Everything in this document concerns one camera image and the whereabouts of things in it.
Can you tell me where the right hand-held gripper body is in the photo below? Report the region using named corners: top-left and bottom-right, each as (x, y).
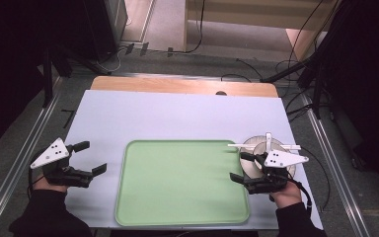
top-left (243, 149), bottom-right (310, 196)

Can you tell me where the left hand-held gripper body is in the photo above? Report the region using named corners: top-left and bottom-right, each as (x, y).
top-left (30, 137), bottom-right (93, 189)

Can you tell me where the round pale plate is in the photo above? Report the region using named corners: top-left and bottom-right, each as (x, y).
top-left (239, 134), bottom-right (297, 181)

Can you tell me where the small pale bowl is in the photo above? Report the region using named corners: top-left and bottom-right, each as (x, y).
top-left (253, 140), bottom-right (289, 160)

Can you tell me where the white spoon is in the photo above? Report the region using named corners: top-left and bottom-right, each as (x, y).
top-left (265, 131), bottom-right (273, 154)

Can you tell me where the white chopstick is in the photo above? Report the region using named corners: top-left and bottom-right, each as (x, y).
top-left (233, 144), bottom-right (302, 151)

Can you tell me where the light green tray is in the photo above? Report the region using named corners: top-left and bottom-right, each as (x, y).
top-left (114, 139), bottom-right (251, 227)

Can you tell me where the person's left hand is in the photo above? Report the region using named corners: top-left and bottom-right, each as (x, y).
top-left (33, 175), bottom-right (69, 194)

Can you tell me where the person's right hand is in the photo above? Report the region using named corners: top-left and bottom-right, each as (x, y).
top-left (268, 183), bottom-right (303, 209)

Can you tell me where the black metal stand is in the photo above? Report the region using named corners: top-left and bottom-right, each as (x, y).
top-left (41, 48), bottom-right (54, 109)

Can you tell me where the wooden table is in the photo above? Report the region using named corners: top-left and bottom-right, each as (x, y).
top-left (89, 75), bottom-right (279, 99)

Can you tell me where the black tripod stand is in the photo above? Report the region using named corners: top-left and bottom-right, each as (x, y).
top-left (260, 0), bottom-right (346, 120)

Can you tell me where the dark cabinet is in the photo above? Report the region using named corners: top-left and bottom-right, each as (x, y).
top-left (78, 0), bottom-right (128, 63)

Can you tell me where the light wooden shelf unit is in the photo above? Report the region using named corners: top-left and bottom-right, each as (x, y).
top-left (183, 0), bottom-right (341, 62)

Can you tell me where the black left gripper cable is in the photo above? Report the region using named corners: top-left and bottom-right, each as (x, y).
top-left (27, 149), bottom-right (46, 199)

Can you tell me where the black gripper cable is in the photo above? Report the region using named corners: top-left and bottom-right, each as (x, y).
top-left (285, 173), bottom-right (313, 218)
top-left (27, 149), bottom-right (46, 199)

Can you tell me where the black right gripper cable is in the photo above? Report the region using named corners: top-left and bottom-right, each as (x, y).
top-left (285, 173), bottom-right (313, 218)

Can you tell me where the metal floor rail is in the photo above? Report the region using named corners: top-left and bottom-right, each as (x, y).
top-left (300, 93), bottom-right (373, 237)
top-left (0, 76), bottom-right (64, 237)

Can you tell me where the thin black cable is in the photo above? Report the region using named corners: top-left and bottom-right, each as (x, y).
top-left (300, 145), bottom-right (332, 212)

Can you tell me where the black floor cable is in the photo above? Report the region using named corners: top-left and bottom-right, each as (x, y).
top-left (219, 73), bottom-right (253, 84)

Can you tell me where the white floor cable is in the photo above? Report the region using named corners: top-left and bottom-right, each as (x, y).
top-left (96, 45), bottom-right (128, 74)

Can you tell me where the black hanging cable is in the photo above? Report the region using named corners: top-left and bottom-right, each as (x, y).
top-left (167, 0), bottom-right (207, 55)

